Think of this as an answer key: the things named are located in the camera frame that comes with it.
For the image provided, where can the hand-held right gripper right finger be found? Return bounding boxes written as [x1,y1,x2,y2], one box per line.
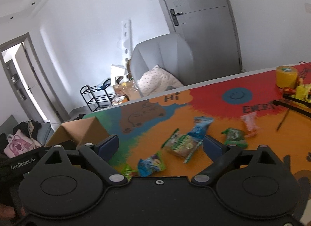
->
[192,136,280,187]

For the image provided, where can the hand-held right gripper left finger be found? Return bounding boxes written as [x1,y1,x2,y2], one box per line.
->
[45,134,128,187]

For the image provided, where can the dark green snack packet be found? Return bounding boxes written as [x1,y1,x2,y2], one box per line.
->
[221,127,248,149]

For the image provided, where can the blue white snack packet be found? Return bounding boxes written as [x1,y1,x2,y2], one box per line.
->
[187,117,214,144]

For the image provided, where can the bright green snack packet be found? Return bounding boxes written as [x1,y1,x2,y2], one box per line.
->
[119,164,139,176]

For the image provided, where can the green white cake packet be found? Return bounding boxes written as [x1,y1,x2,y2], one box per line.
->
[162,129,203,164]

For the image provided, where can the pink snack packet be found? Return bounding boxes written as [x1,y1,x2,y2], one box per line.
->
[240,114,258,138]

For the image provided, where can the small blue snack packet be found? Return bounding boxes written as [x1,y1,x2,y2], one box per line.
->
[137,153,166,177]

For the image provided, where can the pink printed bag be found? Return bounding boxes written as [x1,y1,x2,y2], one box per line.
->
[4,130,37,158]

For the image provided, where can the colourful printed table mat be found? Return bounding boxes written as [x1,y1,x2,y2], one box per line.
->
[83,62,311,226]

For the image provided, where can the dark clothes pile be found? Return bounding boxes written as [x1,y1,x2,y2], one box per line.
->
[13,119,42,144]

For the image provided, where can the black shoe rack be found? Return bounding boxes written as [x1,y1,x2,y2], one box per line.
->
[80,79,117,113]

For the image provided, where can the grey sofa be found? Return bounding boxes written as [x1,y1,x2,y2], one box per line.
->
[0,115,55,158]

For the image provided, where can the cluttered brown cardboard box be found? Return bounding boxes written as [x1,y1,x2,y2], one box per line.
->
[113,80,140,102]

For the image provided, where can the blue white item on rack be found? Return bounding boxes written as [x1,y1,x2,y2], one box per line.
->
[96,79,111,89]

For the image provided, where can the thin dark rod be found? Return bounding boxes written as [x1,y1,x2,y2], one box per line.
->
[276,108,291,131]

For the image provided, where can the white flat board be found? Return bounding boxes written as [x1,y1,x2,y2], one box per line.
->
[110,64,127,85]

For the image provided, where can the white dotted pillow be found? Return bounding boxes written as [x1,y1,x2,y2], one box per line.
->
[137,65,184,97]

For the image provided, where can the black folded metal bars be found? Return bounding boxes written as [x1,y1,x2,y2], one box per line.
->
[273,95,311,119]

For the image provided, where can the yellow tape roll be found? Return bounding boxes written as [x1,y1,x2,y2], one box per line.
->
[276,66,298,88]

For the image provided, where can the yellow plastic item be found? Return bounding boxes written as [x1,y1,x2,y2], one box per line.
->
[295,84,311,102]

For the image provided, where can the grey armchair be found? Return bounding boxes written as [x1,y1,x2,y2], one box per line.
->
[131,33,195,97]

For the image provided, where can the white foam board with holes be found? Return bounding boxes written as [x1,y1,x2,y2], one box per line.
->
[115,19,133,71]

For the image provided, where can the grey door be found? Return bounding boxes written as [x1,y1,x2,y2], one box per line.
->
[154,0,242,72]

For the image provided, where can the grey door frame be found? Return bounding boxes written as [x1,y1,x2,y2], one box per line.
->
[0,33,71,124]

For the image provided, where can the black door handle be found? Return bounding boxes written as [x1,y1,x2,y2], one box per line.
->
[169,8,184,26]

